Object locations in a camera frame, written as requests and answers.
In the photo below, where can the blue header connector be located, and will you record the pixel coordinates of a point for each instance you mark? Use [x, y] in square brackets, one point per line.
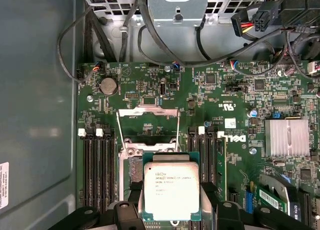
[250, 200]

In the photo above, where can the silver finned heatsink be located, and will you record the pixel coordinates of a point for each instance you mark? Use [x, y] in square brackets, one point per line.
[280, 137]

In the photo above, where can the green motherboard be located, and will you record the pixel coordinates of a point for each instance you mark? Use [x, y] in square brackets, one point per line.
[200, 99]

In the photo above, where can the white case sticker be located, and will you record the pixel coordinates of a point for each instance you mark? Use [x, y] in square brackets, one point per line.
[3, 185]

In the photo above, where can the metal socket cover frame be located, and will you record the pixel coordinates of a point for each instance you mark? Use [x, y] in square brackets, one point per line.
[140, 112]

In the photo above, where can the RAM slot white clip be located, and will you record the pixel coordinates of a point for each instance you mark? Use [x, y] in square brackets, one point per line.
[86, 170]
[104, 170]
[203, 159]

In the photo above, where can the black open PC case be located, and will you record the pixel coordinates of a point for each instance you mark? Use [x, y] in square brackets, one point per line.
[37, 89]

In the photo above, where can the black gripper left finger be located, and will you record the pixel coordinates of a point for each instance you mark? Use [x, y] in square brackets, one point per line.
[137, 197]

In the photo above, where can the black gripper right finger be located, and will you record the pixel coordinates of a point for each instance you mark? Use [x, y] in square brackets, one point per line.
[208, 195]

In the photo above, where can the black expansion slot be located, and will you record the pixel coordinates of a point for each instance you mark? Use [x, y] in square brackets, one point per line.
[233, 197]

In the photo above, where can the black graphics card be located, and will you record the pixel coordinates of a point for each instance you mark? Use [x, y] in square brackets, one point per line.
[290, 197]

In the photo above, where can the silver green CPU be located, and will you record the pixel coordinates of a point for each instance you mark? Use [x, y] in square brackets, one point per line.
[172, 187]

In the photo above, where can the silver metal drive cage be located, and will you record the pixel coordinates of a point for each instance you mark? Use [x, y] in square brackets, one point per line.
[180, 4]

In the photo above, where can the round coin battery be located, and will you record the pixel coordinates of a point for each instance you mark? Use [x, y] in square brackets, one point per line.
[108, 86]

